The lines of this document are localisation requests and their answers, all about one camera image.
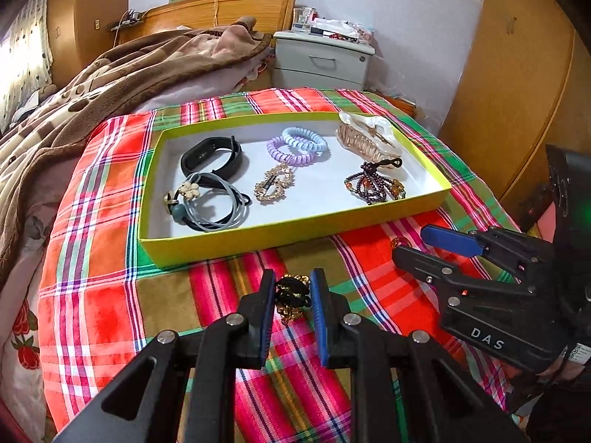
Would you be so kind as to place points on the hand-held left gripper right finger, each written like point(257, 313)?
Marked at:
point(321, 323)

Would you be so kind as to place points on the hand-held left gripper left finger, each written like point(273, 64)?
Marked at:
point(268, 323)

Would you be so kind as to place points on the dotted curtain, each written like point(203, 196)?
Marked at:
point(27, 46)

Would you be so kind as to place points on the red green plaid cloth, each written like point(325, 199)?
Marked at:
point(115, 286)

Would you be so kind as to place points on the person's right forearm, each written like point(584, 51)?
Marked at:
point(558, 406)

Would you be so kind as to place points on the yellow-green cardboard box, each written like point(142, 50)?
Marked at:
point(314, 203)

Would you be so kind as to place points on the clear hair claw clip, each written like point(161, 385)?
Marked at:
point(355, 140)

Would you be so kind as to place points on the pile of small packets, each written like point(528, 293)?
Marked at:
point(337, 25)

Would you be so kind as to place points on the wooden wardrobe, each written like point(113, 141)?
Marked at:
point(87, 9)
point(508, 101)

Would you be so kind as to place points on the orange box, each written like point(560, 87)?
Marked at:
point(401, 104)

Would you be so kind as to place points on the wooden headboard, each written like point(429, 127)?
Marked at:
point(249, 9)

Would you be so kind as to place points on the grey nightstand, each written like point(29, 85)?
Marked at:
point(318, 62)

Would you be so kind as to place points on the clear glass cup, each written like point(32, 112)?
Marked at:
point(302, 21)

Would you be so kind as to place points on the gold heart hair clip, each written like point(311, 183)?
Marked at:
point(265, 194)

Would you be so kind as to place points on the power strip with plugs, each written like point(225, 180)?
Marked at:
point(127, 21)

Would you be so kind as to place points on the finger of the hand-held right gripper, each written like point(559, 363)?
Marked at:
point(415, 260)
point(448, 240)

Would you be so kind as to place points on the black smart band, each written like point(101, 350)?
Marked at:
point(203, 147)

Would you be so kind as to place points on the brown patterned blanket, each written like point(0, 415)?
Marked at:
point(92, 92)

